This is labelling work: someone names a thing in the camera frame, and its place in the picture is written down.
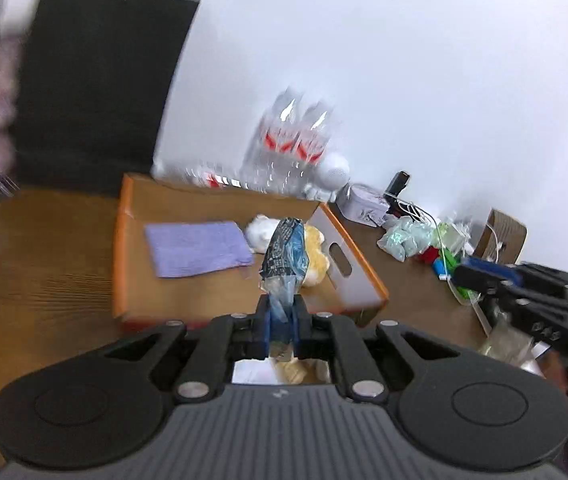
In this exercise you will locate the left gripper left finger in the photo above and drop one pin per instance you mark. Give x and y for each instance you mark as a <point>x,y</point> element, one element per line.
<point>213,350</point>

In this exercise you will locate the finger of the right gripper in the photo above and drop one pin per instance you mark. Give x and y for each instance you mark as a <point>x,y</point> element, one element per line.
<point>464,280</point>
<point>491,271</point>

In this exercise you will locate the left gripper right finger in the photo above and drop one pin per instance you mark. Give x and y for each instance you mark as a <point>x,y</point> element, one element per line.
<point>335,339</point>

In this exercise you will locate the blue snack packet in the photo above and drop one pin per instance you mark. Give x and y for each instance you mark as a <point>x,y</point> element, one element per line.
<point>283,270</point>

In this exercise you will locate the brown cardboard roll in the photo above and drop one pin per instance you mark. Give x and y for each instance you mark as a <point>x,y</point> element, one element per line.
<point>502,239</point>

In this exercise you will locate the colourful toy pieces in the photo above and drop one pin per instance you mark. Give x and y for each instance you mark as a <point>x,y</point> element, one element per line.
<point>444,256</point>

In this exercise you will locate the orange cardboard box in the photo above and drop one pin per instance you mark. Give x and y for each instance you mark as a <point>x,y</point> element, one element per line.
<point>140,299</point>

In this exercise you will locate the crumpled translucent plastic wrap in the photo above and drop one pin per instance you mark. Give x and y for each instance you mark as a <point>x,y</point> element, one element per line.
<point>405,238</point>

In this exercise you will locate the purple cloth pouch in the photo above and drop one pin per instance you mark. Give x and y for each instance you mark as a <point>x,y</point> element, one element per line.
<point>183,250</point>

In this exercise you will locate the white and yellow plush toy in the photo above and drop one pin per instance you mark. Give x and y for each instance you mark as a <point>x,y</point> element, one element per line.
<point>260,231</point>

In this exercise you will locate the white tin box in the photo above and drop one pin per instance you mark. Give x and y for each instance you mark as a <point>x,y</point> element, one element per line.
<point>359,203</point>

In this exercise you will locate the lying water bottle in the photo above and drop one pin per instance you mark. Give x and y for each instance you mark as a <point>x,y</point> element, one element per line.
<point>201,174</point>

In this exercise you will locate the white round speaker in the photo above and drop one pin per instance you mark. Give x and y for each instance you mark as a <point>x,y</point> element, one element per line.
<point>328,176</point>

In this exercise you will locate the left standing water bottle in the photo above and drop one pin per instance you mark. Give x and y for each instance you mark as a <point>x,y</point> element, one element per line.
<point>269,159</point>

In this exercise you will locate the standing water bottle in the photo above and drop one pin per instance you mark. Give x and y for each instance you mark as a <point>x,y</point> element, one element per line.
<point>269,159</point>
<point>313,132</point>

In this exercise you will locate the right standing water bottle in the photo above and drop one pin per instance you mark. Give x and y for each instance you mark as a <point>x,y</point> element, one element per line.
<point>313,132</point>

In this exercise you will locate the black paper bag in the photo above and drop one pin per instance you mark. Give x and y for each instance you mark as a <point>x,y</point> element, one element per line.
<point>93,80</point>

